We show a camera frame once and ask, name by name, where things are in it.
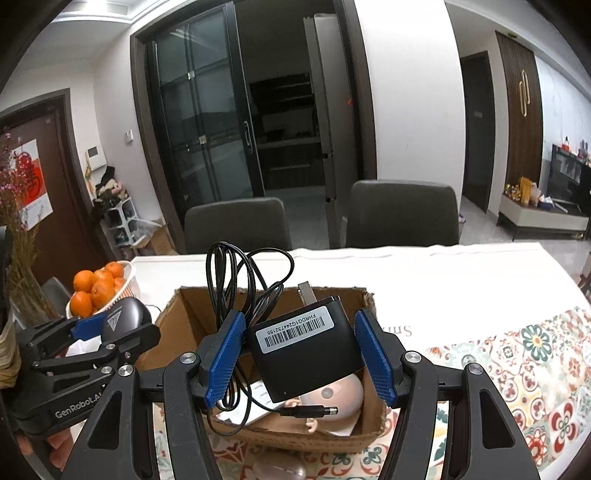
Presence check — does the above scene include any light grey chair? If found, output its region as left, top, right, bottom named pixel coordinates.
left=41, top=276, right=74, bottom=319

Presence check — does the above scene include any person's left hand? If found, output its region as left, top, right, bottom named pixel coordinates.
left=16, top=418, right=86, bottom=472

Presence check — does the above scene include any dried pink flower bouquet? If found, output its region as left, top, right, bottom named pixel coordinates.
left=0, top=131, right=51, bottom=324

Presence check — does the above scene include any slatted wooden wall panel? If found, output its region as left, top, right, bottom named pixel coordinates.
left=495, top=30, right=546, bottom=199

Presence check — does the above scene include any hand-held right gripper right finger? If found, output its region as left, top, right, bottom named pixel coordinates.
left=353, top=308, right=541, bottom=480

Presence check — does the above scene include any black rounded device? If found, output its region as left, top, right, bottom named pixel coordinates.
left=100, top=296, right=153, bottom=343

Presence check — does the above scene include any flat brown carton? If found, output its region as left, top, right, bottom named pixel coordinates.
left=131, top=219, right=181, bottom=257

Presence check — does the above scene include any white television cabinet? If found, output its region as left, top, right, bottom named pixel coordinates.
left=496, top=194, right=589, bottom=241

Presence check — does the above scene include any white fruit basket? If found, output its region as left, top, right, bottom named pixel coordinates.
left=66, top=260, right=139, bottom=319

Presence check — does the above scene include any dark interior door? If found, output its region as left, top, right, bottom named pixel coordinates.
left=460, top=51, right=497, bottom=213

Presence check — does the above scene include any pile of plush toys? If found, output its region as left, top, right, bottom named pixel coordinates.
left=95, top=166, right=126, bottom=204

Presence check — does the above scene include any black television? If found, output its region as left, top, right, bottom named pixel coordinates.
left=547, top=144, right=591, bottom=208

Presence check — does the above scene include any sliding glass door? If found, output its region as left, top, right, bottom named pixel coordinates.
left=148, top=4, right=266, bottom=204

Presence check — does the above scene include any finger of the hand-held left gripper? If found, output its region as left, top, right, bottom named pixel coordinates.
left=31, top=323, right=162, bottom=377
left=21, top=315, right=112, bottom=358

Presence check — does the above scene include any pile of oranges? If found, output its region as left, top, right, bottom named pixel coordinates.
left=69, top=261, right=126, bottom=319

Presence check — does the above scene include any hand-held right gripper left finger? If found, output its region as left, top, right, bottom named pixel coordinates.
left=60, top=311, right=246, bottom=480

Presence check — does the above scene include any red and white wall poster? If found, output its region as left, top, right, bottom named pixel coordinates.
left=7, top=140, right=54, bottom=232

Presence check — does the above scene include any dark grey dining chair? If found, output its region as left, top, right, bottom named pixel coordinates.
left=184, top=198, right=293, bottom=254
left=344, top=180, right=461, bottom=247

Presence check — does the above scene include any black power adapter with cable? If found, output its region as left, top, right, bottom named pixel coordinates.
left=204, top=241, right=366, bottom=428

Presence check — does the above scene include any white shoe rack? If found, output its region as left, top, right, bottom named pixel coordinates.
left=104, top=196, right=139, bottom=250

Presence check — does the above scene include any white intercom panel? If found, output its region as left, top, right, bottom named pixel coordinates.
left=84, top=145, right=108, bottom=171

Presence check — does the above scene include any white square adapter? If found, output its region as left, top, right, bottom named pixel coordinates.
left=217, top=378, right=287, bottom=425

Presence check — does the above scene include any pink round device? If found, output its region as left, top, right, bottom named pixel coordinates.
left=300, top=371, right=363, bottom=437

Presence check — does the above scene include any brown cardboard box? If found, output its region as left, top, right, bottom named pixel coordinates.
left=134, top=286, right=389, bottom=450

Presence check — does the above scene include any gold loop handle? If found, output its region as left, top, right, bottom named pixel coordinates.
left=517, top=70, right=531, bottom=118

